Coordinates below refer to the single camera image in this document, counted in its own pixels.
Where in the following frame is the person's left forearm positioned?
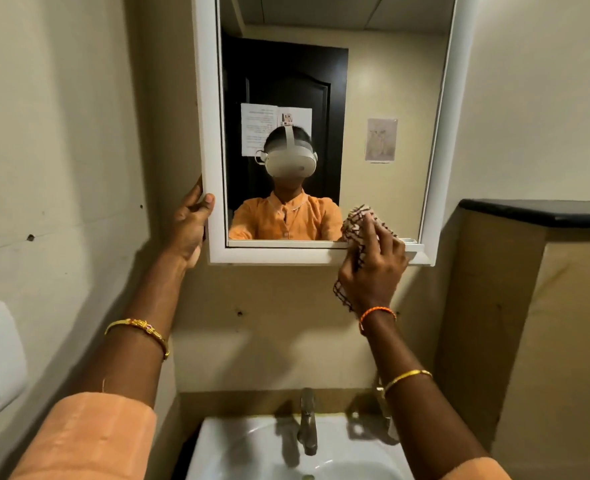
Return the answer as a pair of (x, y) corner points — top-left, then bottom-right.
(77, 254), (188, 411)

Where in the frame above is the checked cleaning cloth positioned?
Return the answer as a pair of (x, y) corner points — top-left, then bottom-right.
(332, 204), (398, 313)

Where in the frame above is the steel wall tumbler holder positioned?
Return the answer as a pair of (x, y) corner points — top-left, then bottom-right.
(374, 384), (401, 443)

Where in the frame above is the gold bangle with red stones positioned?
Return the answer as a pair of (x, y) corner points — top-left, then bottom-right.
(104, 318), (171, 361)

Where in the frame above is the person's left hand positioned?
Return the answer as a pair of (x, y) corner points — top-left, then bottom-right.
(167, 175), (216, 271)

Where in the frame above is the steel basin tap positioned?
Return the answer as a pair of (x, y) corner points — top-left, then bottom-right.
(297, 387), (319, 457)

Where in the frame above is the person's right forearm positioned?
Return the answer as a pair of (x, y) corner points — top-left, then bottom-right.
(362, 312), (491, 478)

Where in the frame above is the white ceramic wash basin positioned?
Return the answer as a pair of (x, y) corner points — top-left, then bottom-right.
(186, 414), (415, 480)

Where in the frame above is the black stone ledge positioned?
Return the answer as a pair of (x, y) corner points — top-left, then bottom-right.
(458, 198), (590, 229)

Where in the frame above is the plain gold bangle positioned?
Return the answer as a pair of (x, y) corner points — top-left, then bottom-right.
(382, 369), (433, 398)

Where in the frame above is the orange thread bracelet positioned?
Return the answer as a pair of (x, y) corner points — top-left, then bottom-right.
(358, 306), (398, 337)

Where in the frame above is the white framed mirror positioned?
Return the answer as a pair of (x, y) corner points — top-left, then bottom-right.
(190, 0), (478, 267)

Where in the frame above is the white wall plate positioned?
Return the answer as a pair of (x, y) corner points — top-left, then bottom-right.
(0, 300), (29, 433)

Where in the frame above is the person's right hand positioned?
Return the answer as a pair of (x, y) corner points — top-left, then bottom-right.
(337, 212), (409, 318)

